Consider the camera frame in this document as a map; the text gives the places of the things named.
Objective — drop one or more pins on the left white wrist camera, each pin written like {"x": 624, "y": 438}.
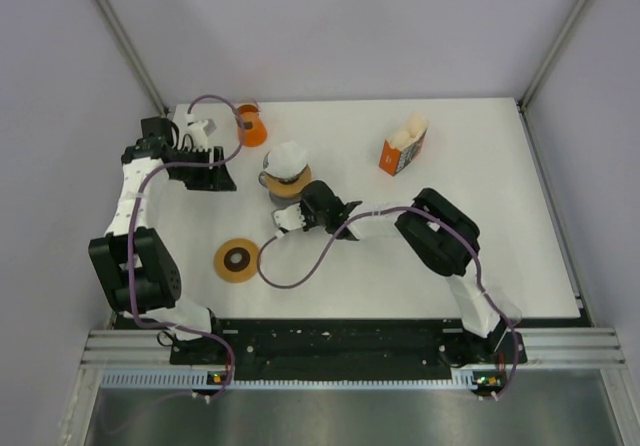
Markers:
{"x": 198, "y": 132}

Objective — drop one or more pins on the white paper coffee filter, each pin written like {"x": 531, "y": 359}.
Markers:
{"x": 286, "y": 161}

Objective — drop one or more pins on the aluminium front rail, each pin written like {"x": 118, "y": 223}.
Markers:
{"x": 553, "y": 348}

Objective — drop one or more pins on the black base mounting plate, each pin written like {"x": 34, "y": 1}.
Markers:
{"x": 347, "y": 349}

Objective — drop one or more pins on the orange liquid glass beaker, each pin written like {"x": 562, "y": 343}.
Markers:
{"x": 251, "y": 125}

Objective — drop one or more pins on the clear glass server jug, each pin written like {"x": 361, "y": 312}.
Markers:
{"x": 281, "y": 192}

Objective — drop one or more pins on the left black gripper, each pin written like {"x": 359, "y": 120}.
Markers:
{"x": 215, "y": 179}

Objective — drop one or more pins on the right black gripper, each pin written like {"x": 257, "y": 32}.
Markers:
{"x": 304, "y": 211}

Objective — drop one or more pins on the grey slotted cable duct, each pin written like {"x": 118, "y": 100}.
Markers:
{"x": 203, "y": 380}

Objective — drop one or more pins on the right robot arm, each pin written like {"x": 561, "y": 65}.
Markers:
{"x": 444, "y": 239}

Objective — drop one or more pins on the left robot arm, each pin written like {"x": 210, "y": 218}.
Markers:
{"x": 136, "y": 271}

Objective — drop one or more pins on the orange coffee filter box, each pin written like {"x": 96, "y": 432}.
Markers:
{"x": 404, "y": 144}

